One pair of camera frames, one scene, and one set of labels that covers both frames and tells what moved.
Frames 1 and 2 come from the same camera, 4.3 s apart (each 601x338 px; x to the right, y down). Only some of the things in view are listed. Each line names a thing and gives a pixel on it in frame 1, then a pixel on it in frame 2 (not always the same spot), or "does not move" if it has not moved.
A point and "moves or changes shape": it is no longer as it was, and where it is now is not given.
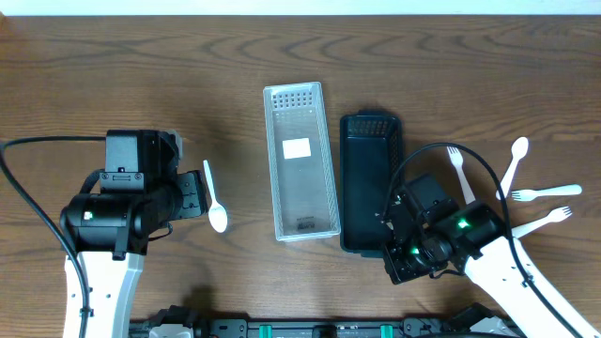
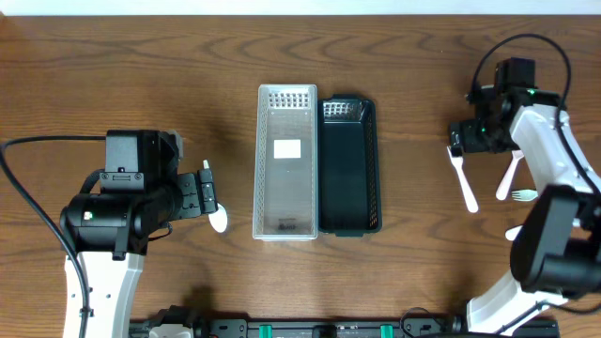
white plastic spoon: (218, 217) does not move
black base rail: (472, 319) does not move
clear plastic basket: (303, 182) moves or changes shape
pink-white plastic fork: (456, 160) does not move
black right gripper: (399, 267) to (456, 138)
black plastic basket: (371, 145) moves or changes shape
